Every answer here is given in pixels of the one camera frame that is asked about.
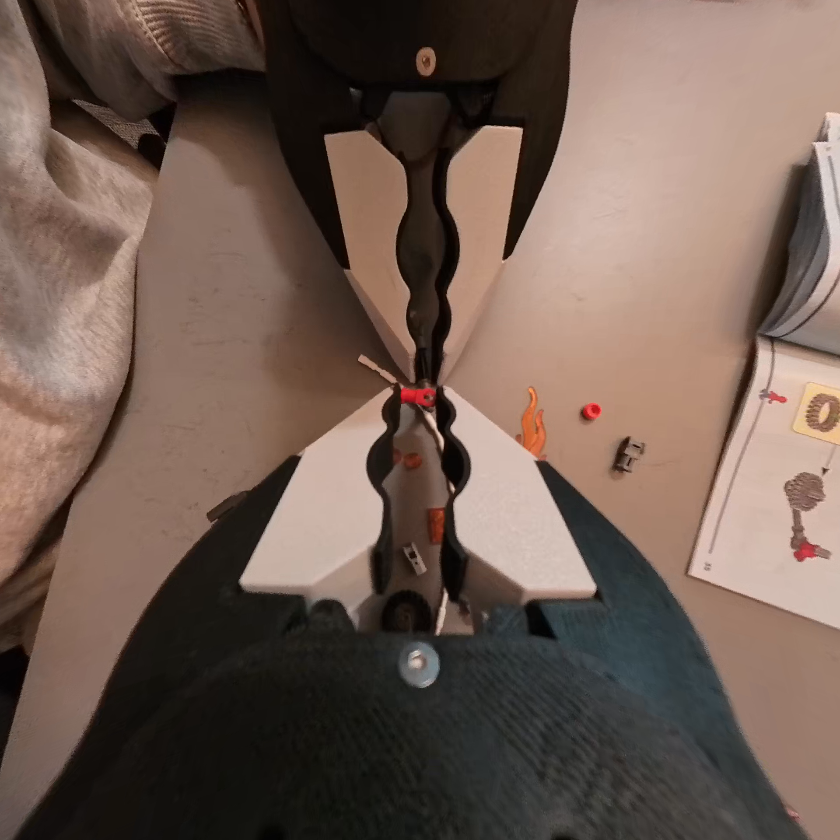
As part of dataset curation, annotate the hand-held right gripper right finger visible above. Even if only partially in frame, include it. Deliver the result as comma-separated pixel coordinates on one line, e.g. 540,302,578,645
435,386,599,623

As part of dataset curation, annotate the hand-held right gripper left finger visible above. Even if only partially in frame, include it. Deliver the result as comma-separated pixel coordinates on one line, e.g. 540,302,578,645
239,384,403,632

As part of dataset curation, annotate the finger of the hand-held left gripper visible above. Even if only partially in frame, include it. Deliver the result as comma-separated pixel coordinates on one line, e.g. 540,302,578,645
430,123,526,389
324,128,424,389

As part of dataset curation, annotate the thin black lego tire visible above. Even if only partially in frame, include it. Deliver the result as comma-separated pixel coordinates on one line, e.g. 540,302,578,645
379,589,435,636

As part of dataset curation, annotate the lego instruction booklet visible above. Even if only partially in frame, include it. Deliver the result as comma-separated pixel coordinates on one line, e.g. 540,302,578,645
686,112,840,632

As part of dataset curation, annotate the person's left forearm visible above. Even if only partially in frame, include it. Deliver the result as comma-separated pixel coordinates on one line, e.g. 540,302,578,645
29,0,266,126

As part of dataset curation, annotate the orange lego flame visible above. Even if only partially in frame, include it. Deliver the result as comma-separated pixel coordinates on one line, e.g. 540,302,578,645
514,386,550,462

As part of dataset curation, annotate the white flexible lego tube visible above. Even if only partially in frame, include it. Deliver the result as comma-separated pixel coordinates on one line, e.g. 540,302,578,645
356,353,468,634

